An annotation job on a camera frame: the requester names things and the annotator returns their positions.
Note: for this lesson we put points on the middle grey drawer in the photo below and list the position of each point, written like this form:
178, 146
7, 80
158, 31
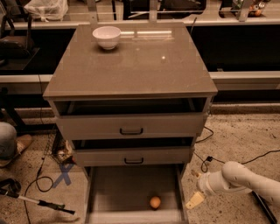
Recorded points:
133, 151

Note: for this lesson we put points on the bottom grey drawer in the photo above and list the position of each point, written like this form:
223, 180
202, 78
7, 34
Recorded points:
121, 195

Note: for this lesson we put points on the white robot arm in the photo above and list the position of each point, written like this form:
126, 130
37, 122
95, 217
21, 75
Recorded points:
234, 178

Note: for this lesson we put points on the grey drawer cabinet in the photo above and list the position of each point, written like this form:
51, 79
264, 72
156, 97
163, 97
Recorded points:
151, 61

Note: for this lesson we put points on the top grey drawer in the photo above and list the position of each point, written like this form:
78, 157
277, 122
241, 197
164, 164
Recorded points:
118, 119

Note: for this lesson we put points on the blue tape cross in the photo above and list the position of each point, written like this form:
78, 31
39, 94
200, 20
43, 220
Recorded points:
64, 175

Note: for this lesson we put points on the wire basket with clutter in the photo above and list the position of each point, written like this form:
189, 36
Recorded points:
58, 149

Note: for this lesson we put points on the white plastic bag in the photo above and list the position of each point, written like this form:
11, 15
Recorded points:
47, 10

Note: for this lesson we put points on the white ceramic bowl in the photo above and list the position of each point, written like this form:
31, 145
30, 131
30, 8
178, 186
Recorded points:
107, 37

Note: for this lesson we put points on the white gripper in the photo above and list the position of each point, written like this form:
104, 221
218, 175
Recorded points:
203, 184

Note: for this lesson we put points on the black metal stand leg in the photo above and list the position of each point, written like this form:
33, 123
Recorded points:
265, 208

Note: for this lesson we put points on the orange fruit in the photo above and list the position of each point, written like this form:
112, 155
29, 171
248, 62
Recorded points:
155, 202

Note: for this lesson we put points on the grey drawer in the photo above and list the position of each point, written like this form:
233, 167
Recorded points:
121, 195
133, 151
118, 119

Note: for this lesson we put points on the black chair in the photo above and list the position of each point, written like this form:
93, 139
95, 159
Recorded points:
16, 52

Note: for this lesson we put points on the grabber stick tool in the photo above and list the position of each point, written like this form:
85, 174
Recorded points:
10, 188

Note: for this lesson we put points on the person knee in jeans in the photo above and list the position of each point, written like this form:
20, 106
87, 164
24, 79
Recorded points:
8, 141

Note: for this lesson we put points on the tan shoe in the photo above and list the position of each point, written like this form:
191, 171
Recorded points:
23, 142

